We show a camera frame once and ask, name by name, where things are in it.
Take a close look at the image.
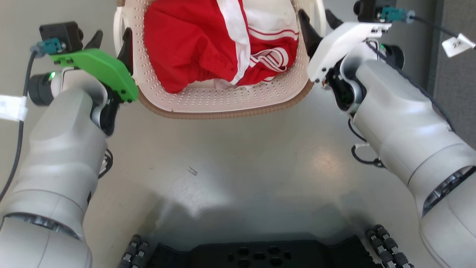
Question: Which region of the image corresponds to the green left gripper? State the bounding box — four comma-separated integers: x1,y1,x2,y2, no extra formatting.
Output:
49,27,139,137

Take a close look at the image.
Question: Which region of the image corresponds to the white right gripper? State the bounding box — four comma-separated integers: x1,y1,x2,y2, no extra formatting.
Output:
297,9,392,84

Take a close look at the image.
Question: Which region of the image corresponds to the cream perforated laundry basket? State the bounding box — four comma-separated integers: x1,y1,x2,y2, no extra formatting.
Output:
113,0,328,120

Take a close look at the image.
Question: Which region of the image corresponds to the red white striped garment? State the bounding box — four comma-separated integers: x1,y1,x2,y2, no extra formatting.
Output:
144,0,300,94

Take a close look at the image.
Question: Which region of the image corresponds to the grey partition panel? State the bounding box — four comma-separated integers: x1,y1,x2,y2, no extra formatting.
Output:
427,0,476,144

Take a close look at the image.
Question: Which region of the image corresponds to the black roller wheel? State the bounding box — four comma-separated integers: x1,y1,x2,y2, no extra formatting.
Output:
365,224,415,268
118,234,150,268

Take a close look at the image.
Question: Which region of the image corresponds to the black cable teal connector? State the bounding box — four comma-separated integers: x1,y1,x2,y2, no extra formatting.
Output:
379,7,476,50
0,37,64,203

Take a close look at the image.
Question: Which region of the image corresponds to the white cable tape label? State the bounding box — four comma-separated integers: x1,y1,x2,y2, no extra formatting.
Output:
0,95,29,122

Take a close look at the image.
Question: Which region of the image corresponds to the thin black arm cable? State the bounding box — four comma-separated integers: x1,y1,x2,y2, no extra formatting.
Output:
98,148,114,180
347,118,385,167

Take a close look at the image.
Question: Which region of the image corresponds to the white numbered cable tag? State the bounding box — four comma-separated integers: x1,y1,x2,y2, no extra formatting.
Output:
441,33,476,58

